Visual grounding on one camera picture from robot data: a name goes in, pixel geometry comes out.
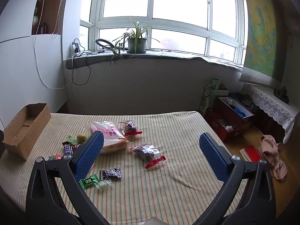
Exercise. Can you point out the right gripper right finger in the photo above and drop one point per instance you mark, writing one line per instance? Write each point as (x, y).
(247, 195)

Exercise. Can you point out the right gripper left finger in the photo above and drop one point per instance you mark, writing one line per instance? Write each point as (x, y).
(54, 195)

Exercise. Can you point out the dark green candy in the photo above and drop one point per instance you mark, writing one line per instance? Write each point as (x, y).
(89, 181)

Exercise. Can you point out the large Snickers bar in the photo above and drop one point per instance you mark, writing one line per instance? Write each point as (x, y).
(68, 149)

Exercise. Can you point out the brown cardboard box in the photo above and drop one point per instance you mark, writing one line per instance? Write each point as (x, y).
(23, 131)

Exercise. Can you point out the black patterned candy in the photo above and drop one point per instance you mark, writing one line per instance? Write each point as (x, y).
(114, 173)

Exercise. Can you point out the bagged sliced bread loaf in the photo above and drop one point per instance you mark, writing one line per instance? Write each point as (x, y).
(114, 140)

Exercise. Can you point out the dark snack bag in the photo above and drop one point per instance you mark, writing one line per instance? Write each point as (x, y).
(150, 154)
(129, 129)

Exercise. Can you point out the red green jelly cup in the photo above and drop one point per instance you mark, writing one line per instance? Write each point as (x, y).
(54, 157)

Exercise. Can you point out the pale green candy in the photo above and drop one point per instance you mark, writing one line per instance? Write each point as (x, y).
(103, 184)

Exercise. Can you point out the red envelope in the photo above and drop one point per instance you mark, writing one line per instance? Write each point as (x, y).
(250, 153)

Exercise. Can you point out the pink crumpled cloth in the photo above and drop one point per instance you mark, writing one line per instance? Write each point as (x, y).
(268, 150)

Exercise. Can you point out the light green candy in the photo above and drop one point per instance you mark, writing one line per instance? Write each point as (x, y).
(73, 141)

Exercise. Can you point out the red storage box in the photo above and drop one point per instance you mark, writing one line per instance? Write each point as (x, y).
(228, 118)

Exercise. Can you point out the white lace cloth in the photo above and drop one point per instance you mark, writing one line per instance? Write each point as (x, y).
(284, 114)

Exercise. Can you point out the striped tablecloth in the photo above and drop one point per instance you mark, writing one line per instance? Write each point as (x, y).
(164, 173)

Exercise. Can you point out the green patterned gift bag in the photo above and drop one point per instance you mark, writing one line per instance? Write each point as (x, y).
(211, 91)

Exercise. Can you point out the white cabinet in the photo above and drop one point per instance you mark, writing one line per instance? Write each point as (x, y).
(31, 65)

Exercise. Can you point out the white power strip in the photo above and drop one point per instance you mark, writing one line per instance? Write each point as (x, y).
(75, 49)

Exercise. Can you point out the potted spider plant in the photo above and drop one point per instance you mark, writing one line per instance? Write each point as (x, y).
(135, 39)

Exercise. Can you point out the black ring light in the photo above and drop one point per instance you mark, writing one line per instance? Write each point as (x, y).
(104, 45)

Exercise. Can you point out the white window frame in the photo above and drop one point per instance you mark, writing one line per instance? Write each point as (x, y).
(215, 29)

